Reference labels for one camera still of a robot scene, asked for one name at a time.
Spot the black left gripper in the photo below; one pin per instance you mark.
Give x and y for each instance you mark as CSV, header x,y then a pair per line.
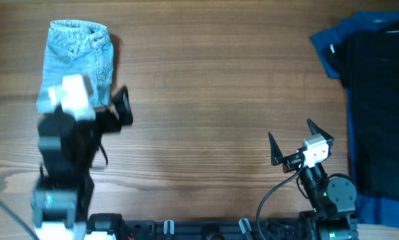
x,y
113,124

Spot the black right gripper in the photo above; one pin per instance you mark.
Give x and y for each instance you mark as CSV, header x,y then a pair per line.
x,y
291,161

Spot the light blue denim shorts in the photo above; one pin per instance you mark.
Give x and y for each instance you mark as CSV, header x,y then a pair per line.
x,y
77,47

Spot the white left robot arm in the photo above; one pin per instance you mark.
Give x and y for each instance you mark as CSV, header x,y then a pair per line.
x,y
69,138

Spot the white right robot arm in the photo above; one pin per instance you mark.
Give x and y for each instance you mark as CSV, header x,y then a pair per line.
x,y
332,197

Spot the black folded shirt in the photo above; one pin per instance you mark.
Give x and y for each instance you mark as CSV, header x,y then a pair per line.
x,y
371,59

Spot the blue folded shirt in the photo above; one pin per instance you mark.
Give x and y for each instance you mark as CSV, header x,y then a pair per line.
x,y
369,209

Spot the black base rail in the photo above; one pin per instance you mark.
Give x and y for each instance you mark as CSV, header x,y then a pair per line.
x,y
244,229

